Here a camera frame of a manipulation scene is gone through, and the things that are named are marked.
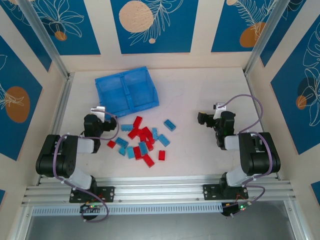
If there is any blue two-compartment plastic bin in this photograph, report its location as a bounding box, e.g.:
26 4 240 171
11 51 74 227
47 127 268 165
94 65 160 119

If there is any small circuit board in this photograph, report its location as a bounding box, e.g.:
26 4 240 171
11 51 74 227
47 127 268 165
221 201 252 218
79 202 104 214

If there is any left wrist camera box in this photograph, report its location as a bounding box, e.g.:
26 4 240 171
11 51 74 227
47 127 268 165
89 106 106 123

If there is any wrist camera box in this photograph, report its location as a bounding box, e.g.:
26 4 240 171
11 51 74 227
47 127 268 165
89 106 106 123
214 102 228 119

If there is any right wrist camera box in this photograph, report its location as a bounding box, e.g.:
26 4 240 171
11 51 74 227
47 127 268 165
214 102 228 119

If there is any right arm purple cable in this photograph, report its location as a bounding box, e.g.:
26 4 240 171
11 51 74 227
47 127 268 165
218 94 274 205

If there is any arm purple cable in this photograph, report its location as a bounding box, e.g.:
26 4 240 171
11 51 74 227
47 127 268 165
53 111 120 223
218 94 274 205

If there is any aluminium side rail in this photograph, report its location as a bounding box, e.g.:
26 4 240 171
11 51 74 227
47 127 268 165
36 72 75 186
243 71 281 181

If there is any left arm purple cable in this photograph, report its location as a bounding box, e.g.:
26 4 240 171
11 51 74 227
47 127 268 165
53 111 120 223

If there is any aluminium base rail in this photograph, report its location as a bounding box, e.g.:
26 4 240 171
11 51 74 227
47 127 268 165
21 174 298 207

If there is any white slotted cable duct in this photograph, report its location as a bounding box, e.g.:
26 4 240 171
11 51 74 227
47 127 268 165
31 201 225 216

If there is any aluminium corner post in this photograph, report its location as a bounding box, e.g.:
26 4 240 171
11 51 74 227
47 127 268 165
243 0 308 76
17 0 74 80

